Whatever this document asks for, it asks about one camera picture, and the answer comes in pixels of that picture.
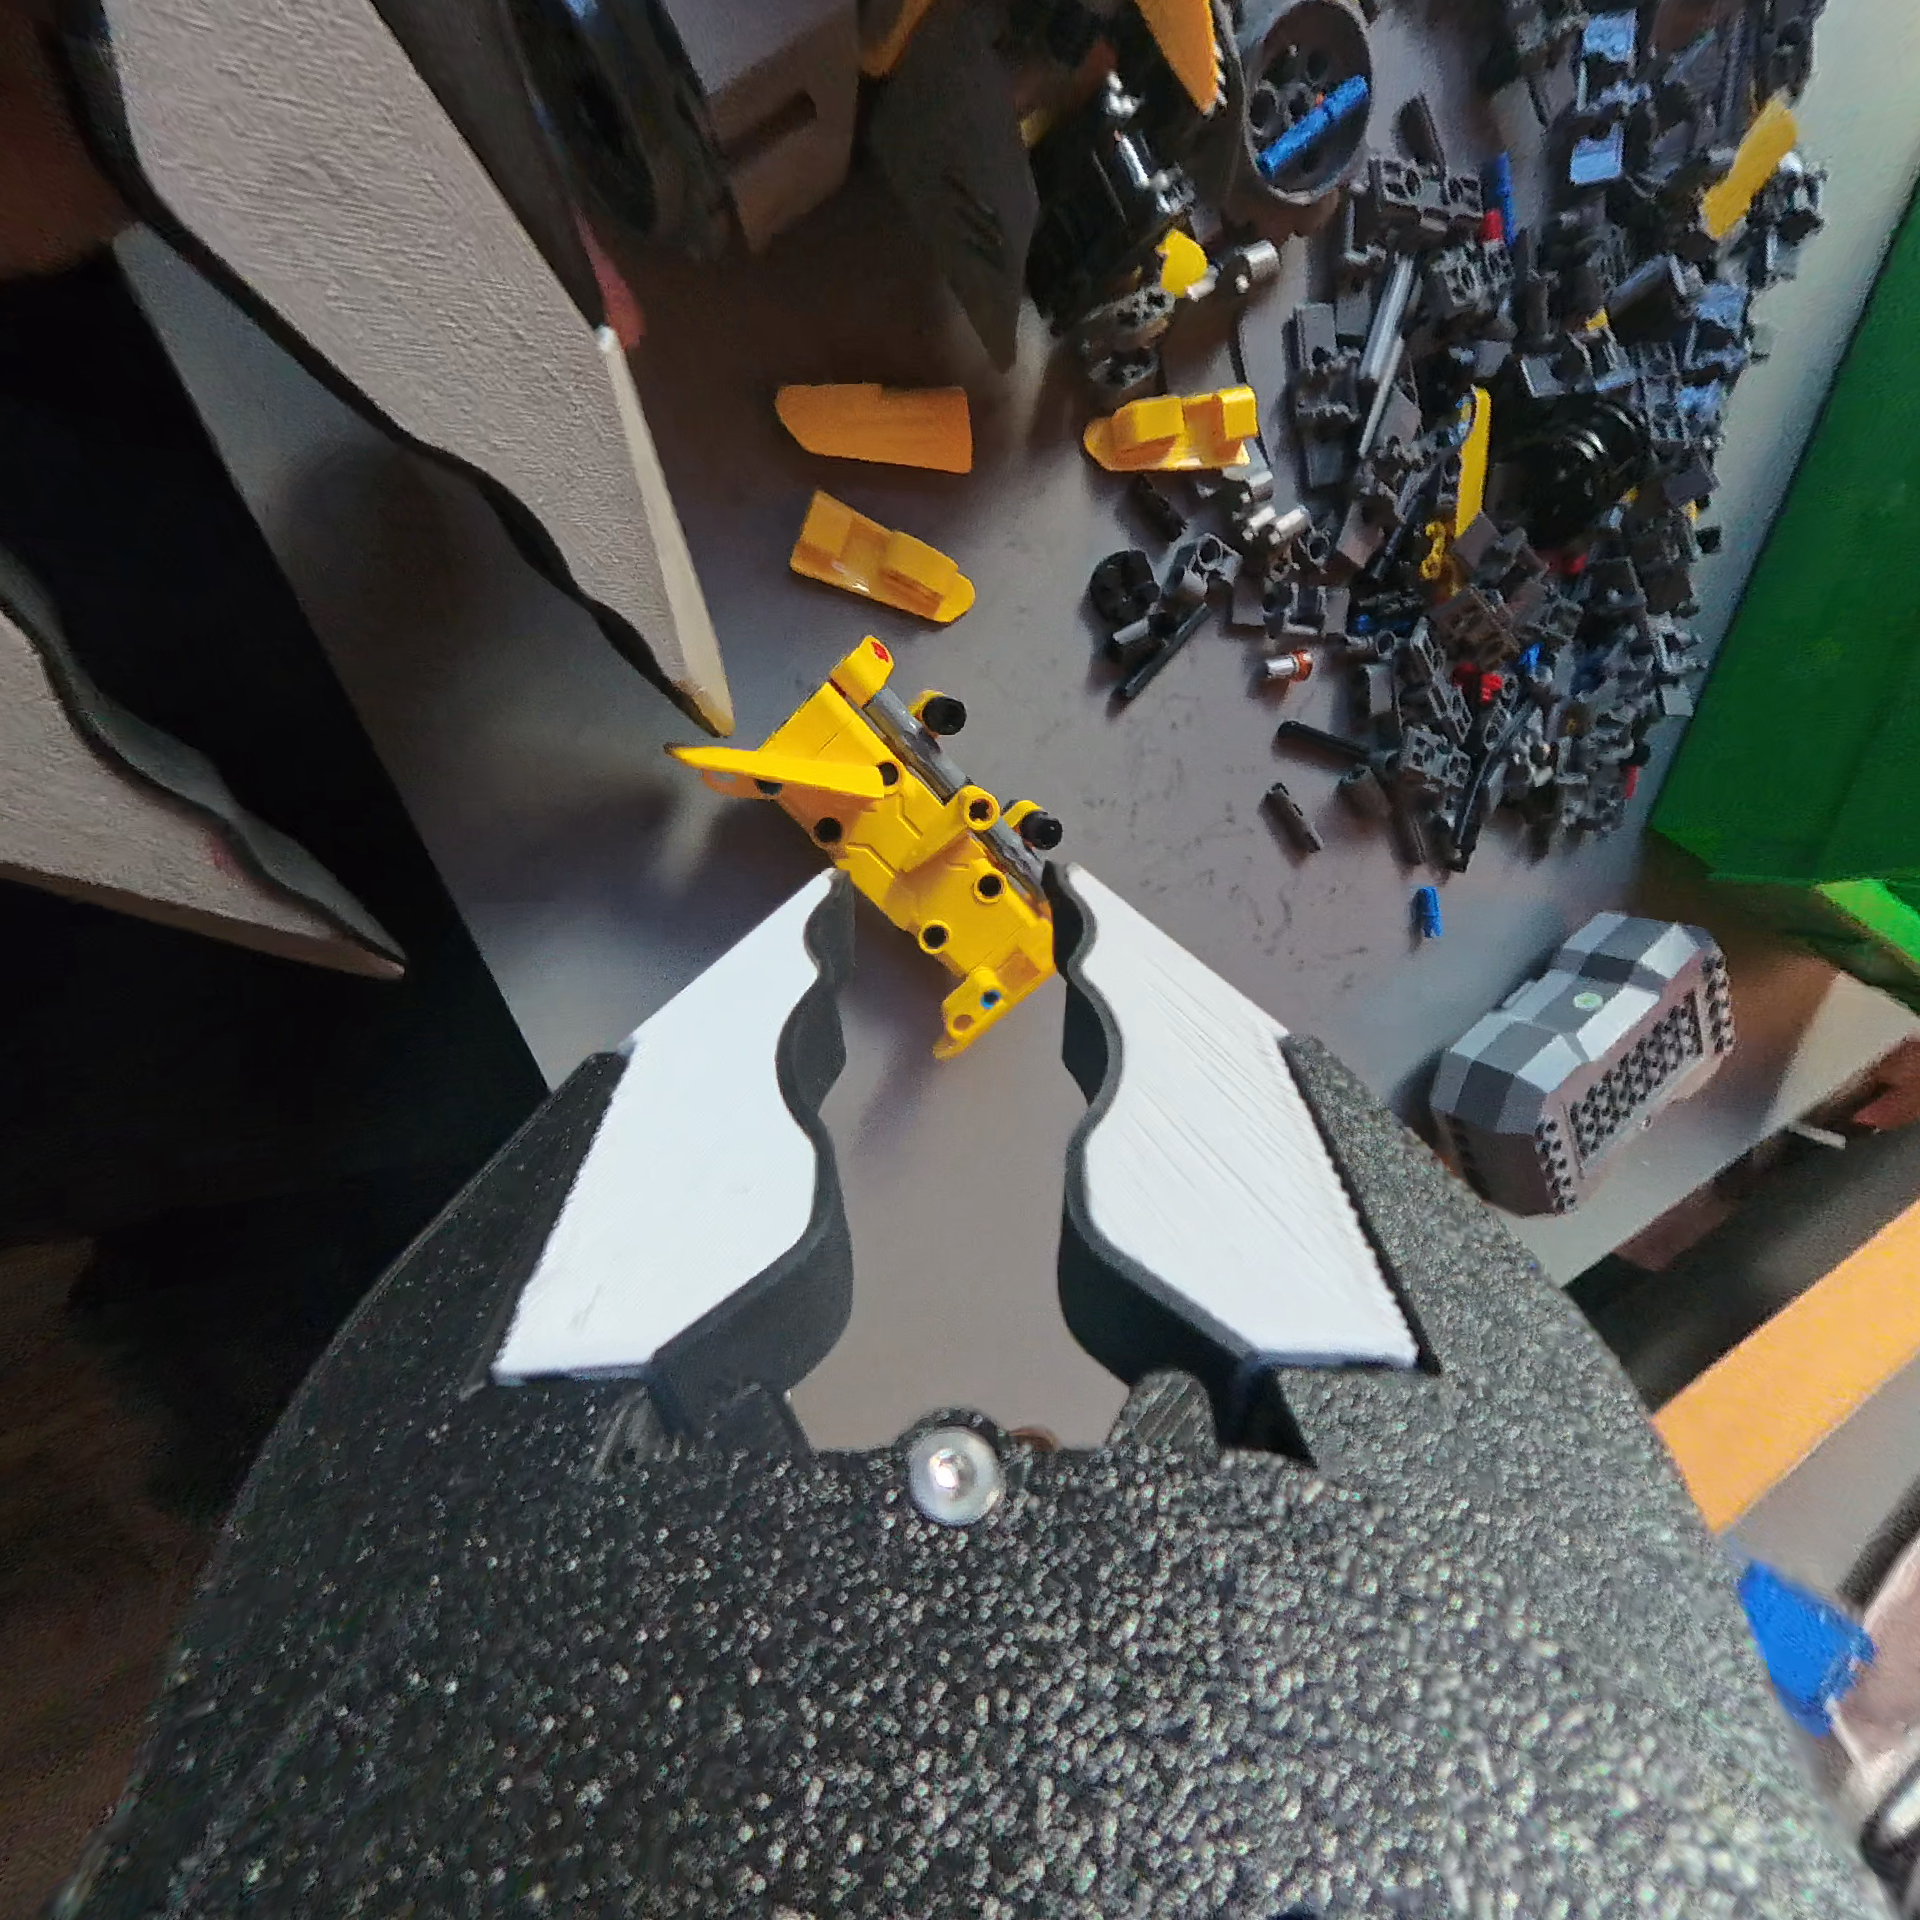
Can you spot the yellow black toy brick vehicle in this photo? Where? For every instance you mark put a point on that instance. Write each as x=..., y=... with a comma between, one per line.
x=932, y=148

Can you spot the yellow toy brick assembly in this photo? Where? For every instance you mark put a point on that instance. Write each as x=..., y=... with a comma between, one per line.
x=898, y=842

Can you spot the black toy wheel rim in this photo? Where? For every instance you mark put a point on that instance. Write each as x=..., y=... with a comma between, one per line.
x=1303, y=91

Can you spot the blue toy pin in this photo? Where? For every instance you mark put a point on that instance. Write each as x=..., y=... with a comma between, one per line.
x=1424, y=912

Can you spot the black toy pin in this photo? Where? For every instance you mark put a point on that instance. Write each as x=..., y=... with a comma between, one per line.
x=1290, y=816

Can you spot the grey toy brick block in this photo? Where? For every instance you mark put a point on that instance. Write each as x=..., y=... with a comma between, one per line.
x=1577, y=1066

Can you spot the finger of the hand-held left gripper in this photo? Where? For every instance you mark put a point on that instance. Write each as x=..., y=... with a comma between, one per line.
x=376, y=228
x=106, y=811

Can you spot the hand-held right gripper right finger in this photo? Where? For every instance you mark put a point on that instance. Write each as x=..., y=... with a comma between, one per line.
x=1244, y=1187

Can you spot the green plastic bin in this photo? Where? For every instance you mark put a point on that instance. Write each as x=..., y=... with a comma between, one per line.
x=1801, y=672

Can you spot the pile of black toy bricks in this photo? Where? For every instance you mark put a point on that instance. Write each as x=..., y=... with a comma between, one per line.
x=1502, y=447

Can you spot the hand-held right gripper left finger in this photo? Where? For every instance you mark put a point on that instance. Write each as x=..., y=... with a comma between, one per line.
x=674, y=1200

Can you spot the yellow toy wedge panel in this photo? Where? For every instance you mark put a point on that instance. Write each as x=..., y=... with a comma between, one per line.
x=875, y=429
x=1178, y=429
x=875, y=560

